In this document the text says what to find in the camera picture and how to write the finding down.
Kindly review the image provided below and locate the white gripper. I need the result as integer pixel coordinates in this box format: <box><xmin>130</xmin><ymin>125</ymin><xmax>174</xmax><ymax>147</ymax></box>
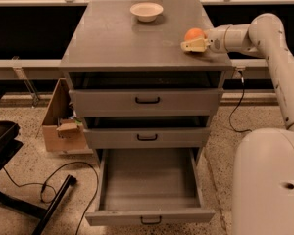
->
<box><xmin>180</xmin><ymin>26</ymin><xmax>228</xmax><ymax>53</ymax></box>

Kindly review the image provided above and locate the orange fruit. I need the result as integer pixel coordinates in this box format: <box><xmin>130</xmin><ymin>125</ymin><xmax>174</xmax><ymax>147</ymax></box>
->
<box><xmin>184</xmin><ymin>28</ymin><xmax>206</xmax><ymax>41</ymax></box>

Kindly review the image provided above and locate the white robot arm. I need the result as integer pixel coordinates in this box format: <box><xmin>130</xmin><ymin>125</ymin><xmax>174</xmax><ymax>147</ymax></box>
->
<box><xmin>181</xmin><ymin>13</ymin><xmax>294</xmax><ymax>235</ymax></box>

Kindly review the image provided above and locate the grey top drawer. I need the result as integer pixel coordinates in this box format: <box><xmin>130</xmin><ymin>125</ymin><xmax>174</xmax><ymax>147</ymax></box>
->
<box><xmin>70</xmin><ymin>71</ymin><xmax>222</xmax><ymax>117</ymax></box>

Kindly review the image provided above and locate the grey drawer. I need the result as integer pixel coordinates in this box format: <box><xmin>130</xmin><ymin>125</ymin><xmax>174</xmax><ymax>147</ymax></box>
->
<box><xmin>84</xmin><ymin>116</ymin><xmax>210</xmax><ymax>149</ymax></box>
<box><xmin>70</xmin><ymin>71</ymin><xmax>222</xmax><ymax>117</ymax></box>
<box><xmin>85</xmin><ymin>148</ymin><xmax>215</xmax><ymax>226</ymax></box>

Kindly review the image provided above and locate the grey drawer cabinet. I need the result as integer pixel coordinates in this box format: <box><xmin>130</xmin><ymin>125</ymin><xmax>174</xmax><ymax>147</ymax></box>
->
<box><xmin>59</xmin><ymin>0</ymin><xmax>235</xmax><ymax>168</ymax></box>

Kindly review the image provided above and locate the grey middle drawer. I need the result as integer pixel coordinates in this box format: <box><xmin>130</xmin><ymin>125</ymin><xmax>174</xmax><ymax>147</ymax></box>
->
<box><xmin>84</xmin><ymin>116</ymin><xmax>210</xmax><ymax>149</ymax></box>

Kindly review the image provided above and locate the grey bottom drawer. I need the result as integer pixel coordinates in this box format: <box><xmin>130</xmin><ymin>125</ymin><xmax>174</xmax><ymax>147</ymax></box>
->
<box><xmin>85</xmin><ymin>148</ymin><xmax>215</xmax><ymax>226</ymax></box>

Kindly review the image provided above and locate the white bowl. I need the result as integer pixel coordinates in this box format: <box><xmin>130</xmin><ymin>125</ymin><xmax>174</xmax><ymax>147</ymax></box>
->
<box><xmin>130</xmin><ymin>2</ymin><xmax>164</xmax><ymax>23</ymax></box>

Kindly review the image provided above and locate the brown cardboard box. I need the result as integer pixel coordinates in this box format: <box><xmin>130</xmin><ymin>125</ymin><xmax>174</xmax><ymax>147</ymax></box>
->
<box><xmin>42</xmin><ymin>78</ymin><xmax>89</xmax><ymax>154</ymax></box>

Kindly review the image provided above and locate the black adapter cable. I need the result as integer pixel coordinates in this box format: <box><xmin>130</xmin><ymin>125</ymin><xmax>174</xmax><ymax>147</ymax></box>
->
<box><xmin>227</xmin><ymin>70</ymin><xmax>253</xmax><ymax>134</ymax></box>

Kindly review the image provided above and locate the grey railing frame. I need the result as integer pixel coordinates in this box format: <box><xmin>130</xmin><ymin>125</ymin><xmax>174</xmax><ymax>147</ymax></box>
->
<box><xmin>0</xmin><ymin>0</ymin><xmax>294</xmax><ymax>95</ymax></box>

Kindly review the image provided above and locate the black floor cable left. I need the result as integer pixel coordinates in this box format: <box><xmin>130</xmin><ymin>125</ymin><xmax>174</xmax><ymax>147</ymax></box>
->
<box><xmin>2</xmin><ymin>161</ymin><xmax>100</xmax><ymax>235</ymax></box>

